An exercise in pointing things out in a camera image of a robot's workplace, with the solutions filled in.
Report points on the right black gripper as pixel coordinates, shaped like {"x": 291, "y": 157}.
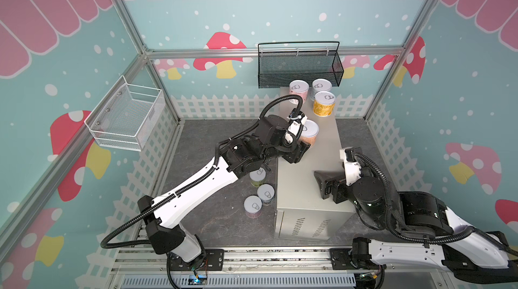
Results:
{"x": 336, "y": 190}

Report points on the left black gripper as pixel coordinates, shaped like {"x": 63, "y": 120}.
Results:
{"x": 295, "y": 155}

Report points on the yellow label can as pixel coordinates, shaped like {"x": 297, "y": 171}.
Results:
{"x": 324, "y": 103}

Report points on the pink front can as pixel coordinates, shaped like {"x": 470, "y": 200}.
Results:
{"x": 253, "y": 206}

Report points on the pink label can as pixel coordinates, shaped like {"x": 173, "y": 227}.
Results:
{"x": 300, "y": 88}

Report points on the blue label can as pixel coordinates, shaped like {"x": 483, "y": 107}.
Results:
{"x": 321, "y": 85}

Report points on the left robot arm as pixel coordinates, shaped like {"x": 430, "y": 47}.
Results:
{"x": 275, "y": 134}

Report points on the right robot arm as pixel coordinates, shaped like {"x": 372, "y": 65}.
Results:
{"x": 429, "y": 233}

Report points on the beige metal cabinet counter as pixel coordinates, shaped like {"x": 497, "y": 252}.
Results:
{"x": 302, "y": 214}

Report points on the green label can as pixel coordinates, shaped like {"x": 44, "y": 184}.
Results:
{"x": 257, "y": 177}

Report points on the can beside cabinet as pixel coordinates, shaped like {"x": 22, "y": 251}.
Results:
{"x": 266, "y": 193}

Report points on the green circuit board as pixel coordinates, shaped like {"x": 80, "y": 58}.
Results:
{"x": 197, "y": 280}

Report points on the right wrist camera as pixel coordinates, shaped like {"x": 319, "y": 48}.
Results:
{"x": 352, "y": 168}

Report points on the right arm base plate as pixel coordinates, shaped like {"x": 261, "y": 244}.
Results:
{"x": 354, "y": 258}

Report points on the black mesh wall basket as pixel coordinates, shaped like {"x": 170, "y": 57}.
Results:
{"x": 280, "y": 63}

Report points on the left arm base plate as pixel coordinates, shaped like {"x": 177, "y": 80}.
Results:
{"x": 213, "y": 261}

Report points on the white wire wall basket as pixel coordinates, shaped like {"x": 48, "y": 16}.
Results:
{"x": 126, "y": 116}

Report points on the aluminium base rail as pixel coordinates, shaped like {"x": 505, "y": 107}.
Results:
{"x": 241, "y": 267}

